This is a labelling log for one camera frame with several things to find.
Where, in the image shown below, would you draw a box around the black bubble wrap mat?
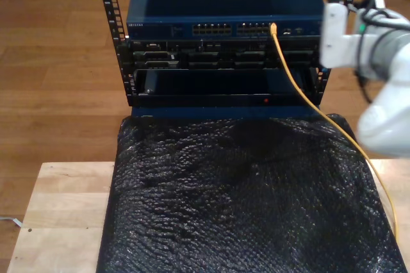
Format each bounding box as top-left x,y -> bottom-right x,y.
95,113 -> 407,273

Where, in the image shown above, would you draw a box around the blue base board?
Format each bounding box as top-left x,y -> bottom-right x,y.
131,104 -> 322,120

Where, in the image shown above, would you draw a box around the yellow network cable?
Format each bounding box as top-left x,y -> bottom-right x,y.
268,22 -> 400,239

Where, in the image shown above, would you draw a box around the white flat ribbon cable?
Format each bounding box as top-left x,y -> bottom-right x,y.
0,217 -> 24,228

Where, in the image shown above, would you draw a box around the black rack server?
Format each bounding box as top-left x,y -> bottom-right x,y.
127,38 -> 328,70

